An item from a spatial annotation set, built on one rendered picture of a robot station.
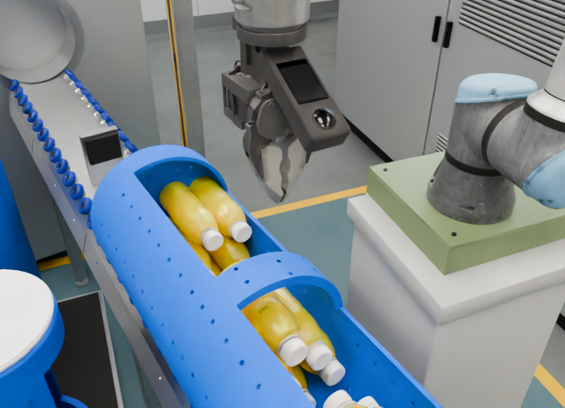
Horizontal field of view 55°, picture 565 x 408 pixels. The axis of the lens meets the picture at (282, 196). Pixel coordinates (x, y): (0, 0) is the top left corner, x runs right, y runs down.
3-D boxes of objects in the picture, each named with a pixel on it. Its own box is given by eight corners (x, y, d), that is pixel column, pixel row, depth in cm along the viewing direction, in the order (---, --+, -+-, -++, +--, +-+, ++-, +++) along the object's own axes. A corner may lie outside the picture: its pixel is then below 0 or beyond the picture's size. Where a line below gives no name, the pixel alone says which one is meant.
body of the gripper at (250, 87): (277, 105, 67) (277, 5, 60) (318, 133, 61) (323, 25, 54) (221, 120, 64) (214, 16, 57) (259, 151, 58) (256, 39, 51)
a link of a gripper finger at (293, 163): (279, 176, 71) (279, 111, 66) (306, 198, 67) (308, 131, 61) (259, 183, 69) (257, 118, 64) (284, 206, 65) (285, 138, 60)
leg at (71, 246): (87, 277, 257) (55, 162, 221) (90, 283, 253) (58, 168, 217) (74, 281, 254) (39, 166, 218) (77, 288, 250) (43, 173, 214)
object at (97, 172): (124, 172, 159) (114, 124, 150) (129, 178, 156) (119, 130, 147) (90, 182, 154) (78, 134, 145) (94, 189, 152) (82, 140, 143)
